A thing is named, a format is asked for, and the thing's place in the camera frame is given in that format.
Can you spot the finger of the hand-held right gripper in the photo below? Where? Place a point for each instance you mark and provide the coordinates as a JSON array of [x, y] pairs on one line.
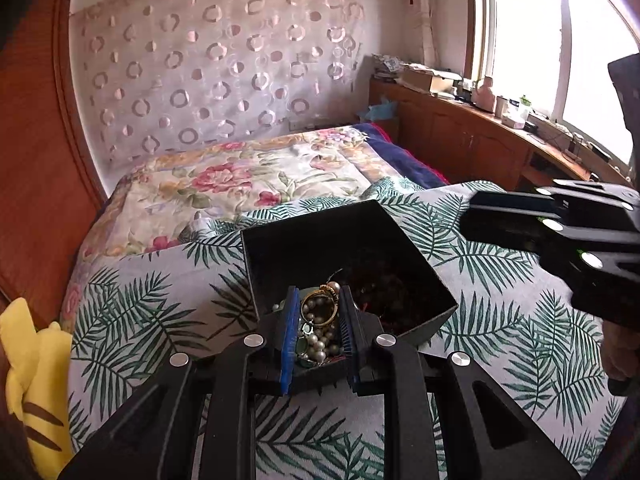
[[500, 230], [510, 201]]

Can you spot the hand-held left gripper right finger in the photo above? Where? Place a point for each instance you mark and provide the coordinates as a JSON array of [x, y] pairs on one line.
[[350, 340]]

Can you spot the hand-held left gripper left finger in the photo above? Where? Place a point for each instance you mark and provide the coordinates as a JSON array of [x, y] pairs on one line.
[[288, 335]]

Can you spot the gold bangle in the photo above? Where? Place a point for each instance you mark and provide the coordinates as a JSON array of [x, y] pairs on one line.
[[306, 305]]

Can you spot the black box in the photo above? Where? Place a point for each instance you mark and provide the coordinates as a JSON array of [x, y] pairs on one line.
[[280, 255]]

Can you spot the person's right hand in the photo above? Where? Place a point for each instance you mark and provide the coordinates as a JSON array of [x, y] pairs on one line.
[[620, 350]]

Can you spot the wooden side cabinet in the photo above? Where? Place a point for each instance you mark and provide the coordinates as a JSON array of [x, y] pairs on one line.
[[475, 135]]

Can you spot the tissue box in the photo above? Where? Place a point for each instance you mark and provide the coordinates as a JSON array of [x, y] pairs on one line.
[[515, 120]]

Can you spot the green cap bottle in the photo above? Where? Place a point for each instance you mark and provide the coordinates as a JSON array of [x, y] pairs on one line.
[[524, 104]]

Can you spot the dark blue blanket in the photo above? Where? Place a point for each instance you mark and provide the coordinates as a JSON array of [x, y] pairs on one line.
[[405, 160]]

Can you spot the leaf print cloth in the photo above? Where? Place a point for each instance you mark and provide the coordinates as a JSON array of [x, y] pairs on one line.
[[150, 310]]

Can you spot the cardboard box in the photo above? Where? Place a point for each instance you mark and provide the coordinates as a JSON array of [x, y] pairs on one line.
[[430, 80]]

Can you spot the blue bag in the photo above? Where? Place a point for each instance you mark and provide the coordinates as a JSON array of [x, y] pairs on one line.
[[382, 110]]

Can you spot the window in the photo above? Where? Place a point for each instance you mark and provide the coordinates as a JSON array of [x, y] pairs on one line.
[[550, 45]]

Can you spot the floral quilt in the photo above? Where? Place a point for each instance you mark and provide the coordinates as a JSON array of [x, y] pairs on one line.
[[225, 180]]

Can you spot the patterned cloth pile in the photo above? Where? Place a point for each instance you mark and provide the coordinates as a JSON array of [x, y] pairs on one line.
[[387, 65]]

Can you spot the beige window curtain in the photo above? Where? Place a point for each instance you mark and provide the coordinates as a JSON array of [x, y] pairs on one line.
[[425, 10]]

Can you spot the yellow plush toy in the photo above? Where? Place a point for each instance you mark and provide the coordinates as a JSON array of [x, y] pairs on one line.
[[35, 375]]

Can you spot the circle pattern wall curtain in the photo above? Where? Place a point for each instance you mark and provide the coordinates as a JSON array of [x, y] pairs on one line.
[[215, 60]]

